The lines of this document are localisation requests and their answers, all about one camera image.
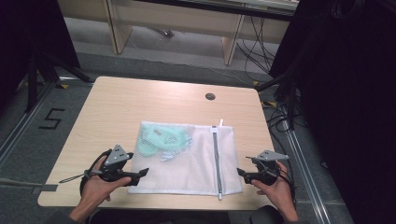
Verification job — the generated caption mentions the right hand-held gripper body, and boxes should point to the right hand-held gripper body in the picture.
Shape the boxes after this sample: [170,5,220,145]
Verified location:
[245,149,290,187]

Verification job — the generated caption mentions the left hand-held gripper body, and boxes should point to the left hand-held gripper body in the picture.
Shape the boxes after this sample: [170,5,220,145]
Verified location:
[98,144,141,188]

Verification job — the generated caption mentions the white mesh laundry bag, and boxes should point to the white mesh laundry bag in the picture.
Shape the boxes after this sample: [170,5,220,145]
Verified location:
[127,119,244,201]

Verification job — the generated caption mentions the person's right hand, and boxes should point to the person's right hand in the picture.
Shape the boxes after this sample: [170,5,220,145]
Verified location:
[250,161,297,217]

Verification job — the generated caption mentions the person's left hand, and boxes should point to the person's left hand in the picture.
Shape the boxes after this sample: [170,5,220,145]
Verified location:
[80,155,133,207]

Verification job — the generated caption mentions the mint green garment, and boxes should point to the mint green garment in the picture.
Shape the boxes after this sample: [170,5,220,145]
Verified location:
[136,121,193,162]

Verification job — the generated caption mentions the person's dark clothing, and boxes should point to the person's dark clothing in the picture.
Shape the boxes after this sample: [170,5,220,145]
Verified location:
[88,204,286,224]

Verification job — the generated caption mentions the black metal stand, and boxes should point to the black metal stand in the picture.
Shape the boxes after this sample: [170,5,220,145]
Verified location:
[255,73,302,132]
[23,50,94,114]

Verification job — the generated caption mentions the grey floor tape strip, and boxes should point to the grey floor tape strip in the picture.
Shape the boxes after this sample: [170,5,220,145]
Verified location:
[0,176,59,195]

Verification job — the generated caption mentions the black curtain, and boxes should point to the black curtain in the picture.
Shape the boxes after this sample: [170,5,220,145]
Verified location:
[269,0,396,224]
[0,0,81,113]

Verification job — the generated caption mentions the light wooden desk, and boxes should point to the light wooden desk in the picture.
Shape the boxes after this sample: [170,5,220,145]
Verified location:
[57,0,301,67]

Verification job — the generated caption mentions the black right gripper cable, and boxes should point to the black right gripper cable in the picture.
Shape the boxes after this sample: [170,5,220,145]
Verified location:
[261,161,297,203]

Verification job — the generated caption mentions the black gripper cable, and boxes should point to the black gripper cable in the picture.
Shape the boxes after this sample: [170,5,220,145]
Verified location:
[79,148,114,197]
[261,161,297,203]

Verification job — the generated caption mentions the metal floor rail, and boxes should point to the metal floor rail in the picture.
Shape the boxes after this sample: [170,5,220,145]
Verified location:
[0,82,55,166]
[279,119,332,224]

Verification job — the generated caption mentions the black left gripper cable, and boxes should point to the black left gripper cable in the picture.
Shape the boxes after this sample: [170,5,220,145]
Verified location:
[79,148,114,197]

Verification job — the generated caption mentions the thin dark strap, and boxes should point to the thin dark strap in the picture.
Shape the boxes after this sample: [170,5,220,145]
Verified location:
[58,172,94,184]

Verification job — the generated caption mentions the black floor cables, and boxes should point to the black floor cables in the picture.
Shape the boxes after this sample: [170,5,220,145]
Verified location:
[261,98,295,153]

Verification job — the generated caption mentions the black hanging cables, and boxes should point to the black hanging cables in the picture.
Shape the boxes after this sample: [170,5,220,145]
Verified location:
[235,14,276,82]

